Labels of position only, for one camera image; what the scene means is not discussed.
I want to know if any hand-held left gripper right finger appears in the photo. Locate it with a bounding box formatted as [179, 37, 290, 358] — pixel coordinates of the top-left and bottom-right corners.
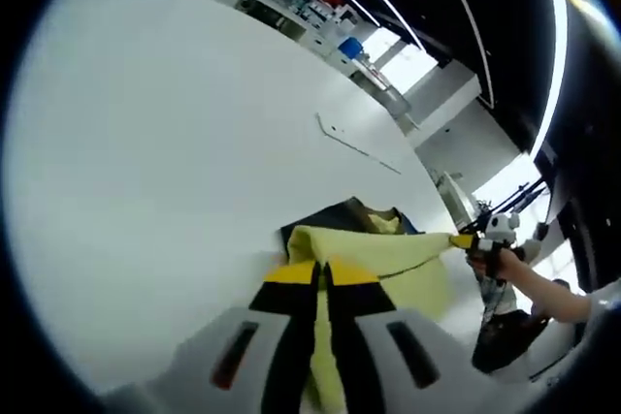
[322, 254, 443, 414]

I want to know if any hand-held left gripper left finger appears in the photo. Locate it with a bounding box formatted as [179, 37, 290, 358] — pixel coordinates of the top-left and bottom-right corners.
[209, 259, 318, 414]

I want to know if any yellow and blue garment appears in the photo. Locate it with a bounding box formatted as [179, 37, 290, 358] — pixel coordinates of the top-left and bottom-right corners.
[278, 196, 463, 414]

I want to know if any thin tape outline template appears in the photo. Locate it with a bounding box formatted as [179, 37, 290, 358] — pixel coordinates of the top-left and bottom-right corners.
[314, 111, 404, 176]

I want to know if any person's right hand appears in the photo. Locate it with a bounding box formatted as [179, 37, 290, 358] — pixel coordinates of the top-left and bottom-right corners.
[469, 247, 513, 285]

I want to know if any black chair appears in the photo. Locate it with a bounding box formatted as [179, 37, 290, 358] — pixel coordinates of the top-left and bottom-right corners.
[471, 307, 553, 375]

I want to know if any white column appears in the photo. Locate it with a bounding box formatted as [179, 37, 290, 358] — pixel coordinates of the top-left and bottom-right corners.
[410, 75, 528, 195]

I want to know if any person's white shirt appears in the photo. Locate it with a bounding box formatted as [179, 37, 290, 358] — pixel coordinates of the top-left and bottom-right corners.
[574, 275, 621, 342]

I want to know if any long curved ceiling light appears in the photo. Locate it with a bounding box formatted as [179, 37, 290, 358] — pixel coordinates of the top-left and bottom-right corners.
[527, 0, 570, 156]

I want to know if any white lab counter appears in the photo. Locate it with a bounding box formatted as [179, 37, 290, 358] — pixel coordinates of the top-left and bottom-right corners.
[145, 0, 413, 114]

